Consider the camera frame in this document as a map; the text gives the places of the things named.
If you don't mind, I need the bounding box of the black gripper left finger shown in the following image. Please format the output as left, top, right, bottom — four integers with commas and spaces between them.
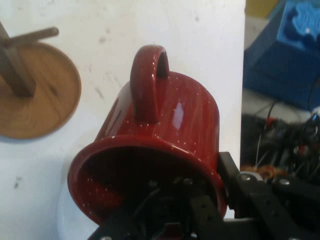
89, 177, 226, 240

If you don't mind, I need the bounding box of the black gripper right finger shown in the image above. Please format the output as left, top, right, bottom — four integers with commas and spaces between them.
218, 151, 320, 240

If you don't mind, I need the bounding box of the red enamel mug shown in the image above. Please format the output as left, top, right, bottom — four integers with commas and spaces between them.
67, 44, 228, 226

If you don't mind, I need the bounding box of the blue giant toy brick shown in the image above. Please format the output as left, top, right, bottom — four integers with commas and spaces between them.
243, 0, 320, 111

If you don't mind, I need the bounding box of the brown wooden mug tree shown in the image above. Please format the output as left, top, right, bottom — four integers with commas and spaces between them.
0, 21, 83, 140

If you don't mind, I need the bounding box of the tangle of floor cables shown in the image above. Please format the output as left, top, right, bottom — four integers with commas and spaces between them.
241, 99, 320, 186

